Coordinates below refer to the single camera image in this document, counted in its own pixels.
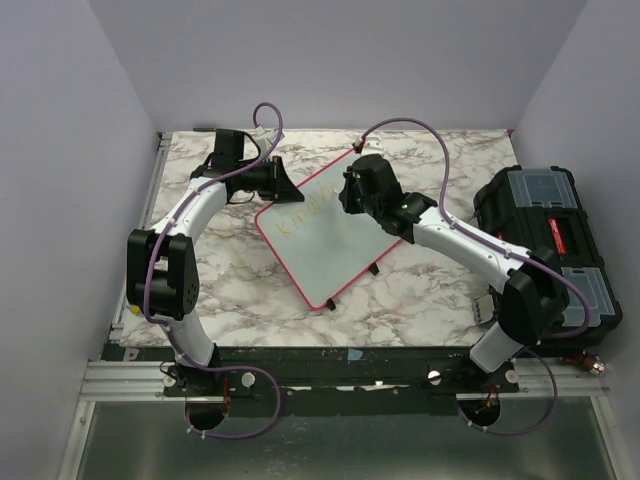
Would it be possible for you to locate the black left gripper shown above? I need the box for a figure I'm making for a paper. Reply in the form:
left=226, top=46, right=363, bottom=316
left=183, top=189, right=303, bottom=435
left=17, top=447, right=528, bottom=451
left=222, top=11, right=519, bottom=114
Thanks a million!
left=237, top=156, right=305, bottom=202

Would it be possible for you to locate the pink framed whiteboard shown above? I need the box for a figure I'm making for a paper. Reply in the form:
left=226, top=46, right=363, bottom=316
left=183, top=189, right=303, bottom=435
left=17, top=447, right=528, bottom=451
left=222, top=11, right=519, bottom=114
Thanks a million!
left=254, top=150, right=401, bottom=310

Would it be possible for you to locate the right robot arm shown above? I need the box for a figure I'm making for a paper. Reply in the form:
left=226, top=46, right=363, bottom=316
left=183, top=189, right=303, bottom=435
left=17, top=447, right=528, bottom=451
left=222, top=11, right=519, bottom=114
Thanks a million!
left=339, top=154, right=569, bottom=392

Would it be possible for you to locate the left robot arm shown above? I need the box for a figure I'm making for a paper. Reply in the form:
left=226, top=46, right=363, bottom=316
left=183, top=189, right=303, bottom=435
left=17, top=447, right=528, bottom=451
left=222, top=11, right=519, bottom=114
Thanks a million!
left=126, top=128, right=304, bottom=395

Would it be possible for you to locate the black plastic toolbox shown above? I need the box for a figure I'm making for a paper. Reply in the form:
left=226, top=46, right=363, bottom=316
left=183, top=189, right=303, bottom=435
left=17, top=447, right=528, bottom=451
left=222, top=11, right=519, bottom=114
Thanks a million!
left=472, top=164, right=625, bottom=349

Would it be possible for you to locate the copper red connector plug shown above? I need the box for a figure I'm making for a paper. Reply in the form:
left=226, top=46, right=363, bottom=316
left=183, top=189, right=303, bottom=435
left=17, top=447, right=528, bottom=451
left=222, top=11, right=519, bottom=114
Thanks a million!
left=562, top=351, right=606, bottom=376

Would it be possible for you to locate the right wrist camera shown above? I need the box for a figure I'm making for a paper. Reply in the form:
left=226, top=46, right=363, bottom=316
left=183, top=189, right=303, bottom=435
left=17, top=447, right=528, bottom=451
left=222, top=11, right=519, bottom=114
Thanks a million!
left=352, top=136, right=384, bottom=156

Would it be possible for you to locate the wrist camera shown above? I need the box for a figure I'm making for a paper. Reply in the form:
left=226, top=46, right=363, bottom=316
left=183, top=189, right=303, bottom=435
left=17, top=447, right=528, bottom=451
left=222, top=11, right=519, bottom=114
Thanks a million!
left=248, top=127, right=279, bottom=153
left=352, top=136, right=384, bottom=156

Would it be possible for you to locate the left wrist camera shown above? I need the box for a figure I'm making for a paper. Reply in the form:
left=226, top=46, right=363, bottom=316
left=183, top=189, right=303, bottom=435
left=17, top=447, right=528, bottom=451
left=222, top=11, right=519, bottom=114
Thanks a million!
left=248, top=127, right=279, bottom=153

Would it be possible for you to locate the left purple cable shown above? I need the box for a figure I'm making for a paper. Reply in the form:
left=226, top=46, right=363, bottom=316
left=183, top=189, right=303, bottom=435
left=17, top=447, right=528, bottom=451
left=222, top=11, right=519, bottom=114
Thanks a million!
left=143, top=102, right=282, bottom=441

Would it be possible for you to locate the purple cable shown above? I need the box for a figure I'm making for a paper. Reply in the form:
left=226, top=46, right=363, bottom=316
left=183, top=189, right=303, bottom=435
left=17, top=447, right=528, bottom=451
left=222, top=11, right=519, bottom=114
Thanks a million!
left=143, top=102, right=282, bottom=441
left=359, top=118, right=594, bottom=436

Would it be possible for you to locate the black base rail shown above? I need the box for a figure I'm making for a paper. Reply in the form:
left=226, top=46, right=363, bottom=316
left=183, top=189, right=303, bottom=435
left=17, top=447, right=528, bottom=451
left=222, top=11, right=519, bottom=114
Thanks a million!
left=101, top=344, right=518, bottom=417

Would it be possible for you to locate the aluminium frame profile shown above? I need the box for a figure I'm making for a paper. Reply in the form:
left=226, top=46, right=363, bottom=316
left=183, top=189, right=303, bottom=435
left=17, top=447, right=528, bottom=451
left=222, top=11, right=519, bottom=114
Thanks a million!
left=54, top=132, right=174, bottom=480

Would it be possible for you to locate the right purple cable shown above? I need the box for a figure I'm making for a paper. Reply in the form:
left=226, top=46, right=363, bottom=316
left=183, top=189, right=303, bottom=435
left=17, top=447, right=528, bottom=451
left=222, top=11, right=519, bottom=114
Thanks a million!
left=359, top=118, right=594, bottom=436

